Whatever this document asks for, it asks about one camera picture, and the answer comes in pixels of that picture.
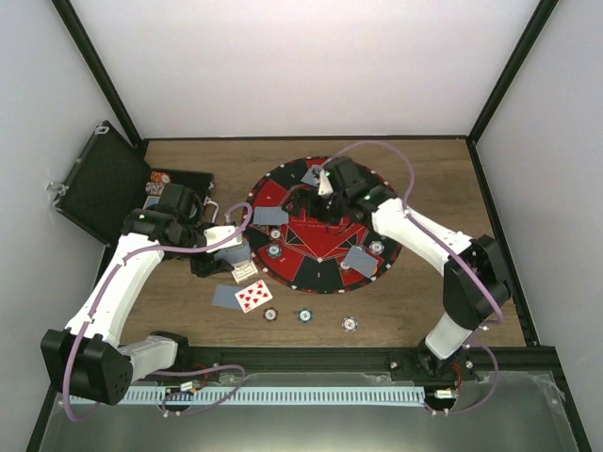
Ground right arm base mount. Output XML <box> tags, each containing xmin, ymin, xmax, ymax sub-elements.
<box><xmin>387</xmin><ymin>354</ymin><xmax>476</xmax><ymax>383</ymax></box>

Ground black poker chip case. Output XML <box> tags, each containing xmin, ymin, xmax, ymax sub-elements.
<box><xmin>53</xmin><ymin>121</ymin><xmax>215</xmax><ymax>246</ymax></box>

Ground white playing card box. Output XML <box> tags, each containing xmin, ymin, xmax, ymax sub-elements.
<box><xmin>231</xmin><ymin>262</ymin><xmax>258</xmax><ymax>283</ymax></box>

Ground face-down cards top seat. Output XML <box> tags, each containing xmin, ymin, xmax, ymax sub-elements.
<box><xmin>301</xmin><ymin>165</ymin><xmax>323</xmax><ymax>187</ymax></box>

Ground blue white poker chip stack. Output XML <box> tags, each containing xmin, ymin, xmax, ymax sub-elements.
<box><xmin>341</xmin><ymin>316</ymin><xmax>358</xmax><ymax>332</ymax></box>

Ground round red black poker mat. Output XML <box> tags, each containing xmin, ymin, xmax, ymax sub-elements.
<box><xmin>244</xmin><ymin>156</ymin><xmax>402</xmax><ymax>294</ymax></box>

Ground black aluminium frame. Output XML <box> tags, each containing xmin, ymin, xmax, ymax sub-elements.
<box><xmin>54</xmin><ymin>1</ymin><xmax>591</xmax><ymax>451</ymax></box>

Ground blue patterned card deck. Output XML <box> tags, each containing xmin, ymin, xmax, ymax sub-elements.
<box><xmin>214</xmin><ymin>246</ymin><xmax>251</xmax><ymax>266</ymax></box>

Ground grey striped chips in case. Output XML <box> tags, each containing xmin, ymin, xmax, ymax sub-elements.
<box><xmin>145</xmin><ymin>182</ymin><xmax>166</xmax><ymax>196</ymax></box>

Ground face-up hearts playing card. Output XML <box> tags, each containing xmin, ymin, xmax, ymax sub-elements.
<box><xmin>235</xmin><ymin>280</ymin><xmax>273</xmax><ymax>314</ymax></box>

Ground single teal poker chip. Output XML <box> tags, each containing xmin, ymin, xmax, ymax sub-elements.
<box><xmin>267</xmin><ymin>244</ymin><xmax>282</xmax><ymax>258</ymax></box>

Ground orange chip stack in case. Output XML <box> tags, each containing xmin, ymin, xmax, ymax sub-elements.
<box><xmin>150</xmin><ymin>171</ymin><xmax>171</xmax><ymax>184</ymax></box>

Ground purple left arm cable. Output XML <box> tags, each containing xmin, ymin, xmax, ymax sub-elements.
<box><xmin>63</xmin><ymin>202</ymin><xmax>253</xmax><ymax>423</ymax></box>

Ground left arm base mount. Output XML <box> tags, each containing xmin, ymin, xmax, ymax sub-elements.
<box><xmin>148</xmin><ymin>353</ymin><xmax>221</xmax><ymax>381</ymax></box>

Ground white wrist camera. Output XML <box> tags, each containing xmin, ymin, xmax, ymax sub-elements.
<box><xmin>204</xmin><ymin>225</ymin><xmax>243</xmax><ymax>252</ymax></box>
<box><xmin>318</xmin><ymin>169</ymin><xmax>334</xmax><ymax>197</ymax></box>

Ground teal poker chip stack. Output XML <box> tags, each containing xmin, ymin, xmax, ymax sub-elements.
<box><xmin>298</xmin><ymin>309</ymin><xmax>314</xmax><ymax>324</ymax></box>

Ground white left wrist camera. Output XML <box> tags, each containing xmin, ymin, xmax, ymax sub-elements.
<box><xmin>204</xmin><ymin>225</ymin><xmax>243</xmax><ymax>252</ymax></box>

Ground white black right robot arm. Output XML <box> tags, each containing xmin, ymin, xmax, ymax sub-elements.
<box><xmin>284</xmin><ymin>156</ymin><xmax>512</xmax><ymax>379</ymax></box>

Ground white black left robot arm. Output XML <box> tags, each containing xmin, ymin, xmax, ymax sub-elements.
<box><xmin>41</xmin><ymin>184</ymin><xmax>247</xmax><ymax>405</ymax></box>

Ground light blue slotted cable duct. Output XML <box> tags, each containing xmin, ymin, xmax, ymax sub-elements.
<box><xmin>122</xmin><ymin>386</ymin><xmax>425</xmax><ymax>408</ymax></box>

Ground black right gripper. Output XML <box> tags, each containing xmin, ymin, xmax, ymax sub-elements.
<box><xmin>281</xmin><ymin>188</ymin><xmax>348</xmax><ymax>227</ymax></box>

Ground brown poker chip stack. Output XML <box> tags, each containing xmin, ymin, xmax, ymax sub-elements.
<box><xmin>264</xmin><ymin>308</ymin><xmax>278</xmax><ymax>322</ymax></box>

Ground single face-down blue card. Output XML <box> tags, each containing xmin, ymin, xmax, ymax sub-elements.
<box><xmin>212</xmin><ymin>284</ymin><xmax>241</xmax><ymax>311</ymax></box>

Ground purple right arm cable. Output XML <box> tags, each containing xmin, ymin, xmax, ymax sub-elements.
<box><xmin>324</xmin><ymin>140</ymin><xmax>504</xmax><ymax>417</ymax></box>

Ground face-down cards seat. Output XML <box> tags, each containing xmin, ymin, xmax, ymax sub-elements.
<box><xmin>341</xmin><ymin>246</ymin><xmax>379</xmax><ymax>279</ymax></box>
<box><xmin>301</xmin><ymin>165</ymin><xmax>323</xmax><ymax>187</ymax></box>
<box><xmin>253</xmin><ymin>206</ymin><xmax>289</xmax><ymax>226</ymax></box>

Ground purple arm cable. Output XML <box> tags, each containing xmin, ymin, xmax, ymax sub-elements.
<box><xmin>63</xmin><ymin>202</ymin><xmax>253</xmax><ymax>423</ymax></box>
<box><xmin>324</xmin><ymin>140</ymin><xmax>504</xmax><ymax>417</ymax></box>

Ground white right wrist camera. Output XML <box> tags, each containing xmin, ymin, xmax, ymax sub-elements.
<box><xmin>318</xmin><ymin>169</ymin><xmax>334</xmax><ymax>197</ymax></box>

